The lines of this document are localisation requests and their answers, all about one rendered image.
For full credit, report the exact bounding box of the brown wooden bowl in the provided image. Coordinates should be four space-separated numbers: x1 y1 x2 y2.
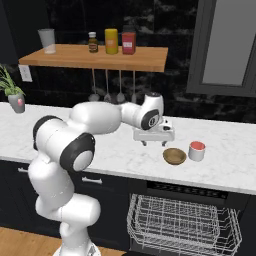
162 147 188 167

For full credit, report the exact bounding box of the black dishwasher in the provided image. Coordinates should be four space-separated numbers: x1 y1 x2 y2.
127 177 256 256

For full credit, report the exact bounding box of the white wall socket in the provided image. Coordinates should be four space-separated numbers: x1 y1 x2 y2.
18 64 34 83

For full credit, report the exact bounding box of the clear glass jar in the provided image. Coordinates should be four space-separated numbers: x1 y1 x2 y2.
37 28 57 55

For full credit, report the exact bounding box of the potted green plant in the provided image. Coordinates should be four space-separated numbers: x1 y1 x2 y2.
0 64 27 115

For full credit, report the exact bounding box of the white wire dishwasher rack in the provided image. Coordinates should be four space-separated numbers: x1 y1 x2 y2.
126 193 244 256

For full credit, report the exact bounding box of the dark drawer front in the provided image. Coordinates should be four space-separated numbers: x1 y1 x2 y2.
0 159 61 238
68 170 132 252

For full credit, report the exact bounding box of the grey cup with red inside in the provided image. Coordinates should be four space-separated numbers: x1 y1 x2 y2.
187 140 207 163

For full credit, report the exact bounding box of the small brown bottle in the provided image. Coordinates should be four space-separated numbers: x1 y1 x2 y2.
87 31 99 54

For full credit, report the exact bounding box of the grey framed cupboard door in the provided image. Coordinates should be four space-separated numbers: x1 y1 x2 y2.
185 0 256 99

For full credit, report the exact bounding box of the red box with label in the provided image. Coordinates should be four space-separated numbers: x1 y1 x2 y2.
121 31 137 56

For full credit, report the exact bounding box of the hanging metal spoon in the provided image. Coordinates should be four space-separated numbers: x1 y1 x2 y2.
115 69 126 104
130 70 138 105
103 69 113 104
88 68 101 103

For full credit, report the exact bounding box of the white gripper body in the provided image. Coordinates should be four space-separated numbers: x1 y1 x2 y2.
132 127 176 143

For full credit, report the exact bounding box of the yellow canister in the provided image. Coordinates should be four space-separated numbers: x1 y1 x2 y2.
104 28 120 56

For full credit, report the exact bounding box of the wooden wall shelf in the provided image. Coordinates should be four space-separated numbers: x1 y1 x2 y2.
18 43 169 74

